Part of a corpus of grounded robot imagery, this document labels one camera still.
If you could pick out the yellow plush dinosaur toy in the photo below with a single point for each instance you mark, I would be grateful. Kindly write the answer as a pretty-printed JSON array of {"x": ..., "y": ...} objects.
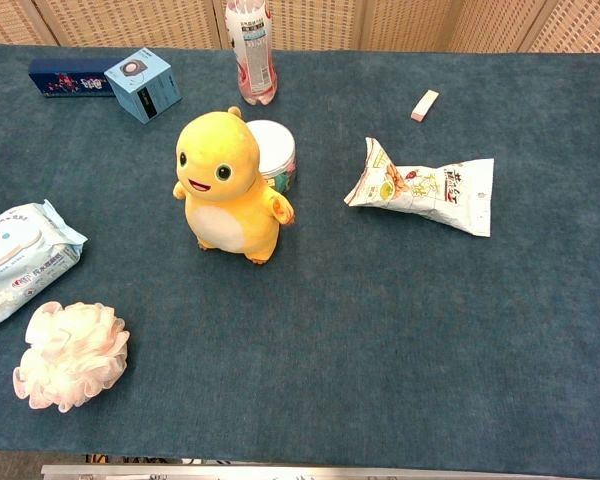
[{"x": 228, "y": 200}]

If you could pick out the blue felt table cloth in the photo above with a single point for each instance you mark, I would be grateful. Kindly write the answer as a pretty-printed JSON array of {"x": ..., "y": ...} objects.
[{"x": 380, "y": 310}]

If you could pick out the white snack bag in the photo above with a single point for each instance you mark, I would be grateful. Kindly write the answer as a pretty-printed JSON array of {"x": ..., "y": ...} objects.
[{"x": 430, "y": 192}]

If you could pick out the pink white eraser block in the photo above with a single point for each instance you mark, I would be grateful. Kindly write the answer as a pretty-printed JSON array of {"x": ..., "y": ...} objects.
[{"x": 424, "y": 105}]

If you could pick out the pink drink plastic bottle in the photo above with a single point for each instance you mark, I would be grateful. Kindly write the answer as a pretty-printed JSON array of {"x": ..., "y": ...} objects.
[{"x": 254, "y": 60}]

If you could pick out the light blue cube box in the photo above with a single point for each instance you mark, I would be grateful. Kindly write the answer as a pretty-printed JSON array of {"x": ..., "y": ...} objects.
[{"x": 145, "y": 90}]

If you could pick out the pink mesh bath sponge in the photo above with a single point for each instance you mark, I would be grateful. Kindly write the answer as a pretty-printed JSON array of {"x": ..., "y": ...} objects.
[{"x": 72, "y": 356}]

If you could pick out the woven folding screen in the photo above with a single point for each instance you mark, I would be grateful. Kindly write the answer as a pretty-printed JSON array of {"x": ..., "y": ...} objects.
[{"x": 130, "y": 22}]

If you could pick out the blue wet wipes pack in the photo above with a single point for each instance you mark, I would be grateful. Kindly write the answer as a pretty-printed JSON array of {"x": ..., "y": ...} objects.
[{"x": 22, "y": 260}]

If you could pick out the dark blue long box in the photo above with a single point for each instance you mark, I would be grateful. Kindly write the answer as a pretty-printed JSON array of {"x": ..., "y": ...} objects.
[{"x": 70, "y": 77}]

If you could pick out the aluminium frame rail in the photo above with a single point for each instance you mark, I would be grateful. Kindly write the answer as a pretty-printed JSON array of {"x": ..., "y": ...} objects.
[{"x": 230, "y": 472}]

